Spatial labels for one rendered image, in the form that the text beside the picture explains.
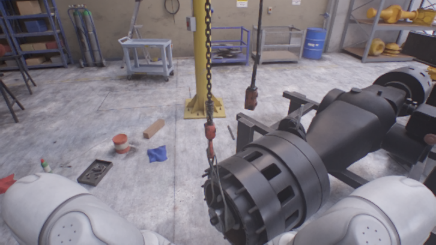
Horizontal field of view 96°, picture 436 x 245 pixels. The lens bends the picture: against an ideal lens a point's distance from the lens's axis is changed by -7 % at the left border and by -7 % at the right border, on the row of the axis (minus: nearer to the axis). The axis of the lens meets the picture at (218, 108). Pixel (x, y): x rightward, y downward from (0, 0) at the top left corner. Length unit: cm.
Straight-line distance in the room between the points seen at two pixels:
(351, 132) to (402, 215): 122
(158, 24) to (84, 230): 646
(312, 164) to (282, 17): 638
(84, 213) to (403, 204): 58
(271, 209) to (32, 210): 87
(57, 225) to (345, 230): 46
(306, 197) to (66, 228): 103
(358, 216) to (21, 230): 60
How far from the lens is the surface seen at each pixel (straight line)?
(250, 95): 99
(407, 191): 58
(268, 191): 108
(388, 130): 213
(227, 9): 678
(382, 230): 45
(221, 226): 118
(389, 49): 863
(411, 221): 55
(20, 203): 57
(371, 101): 209
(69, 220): 44
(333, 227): 44
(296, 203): 120
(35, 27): 733
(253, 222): 111
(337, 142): 166
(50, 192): 54
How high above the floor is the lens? 190
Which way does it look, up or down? 30 degrees down
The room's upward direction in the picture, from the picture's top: straight up
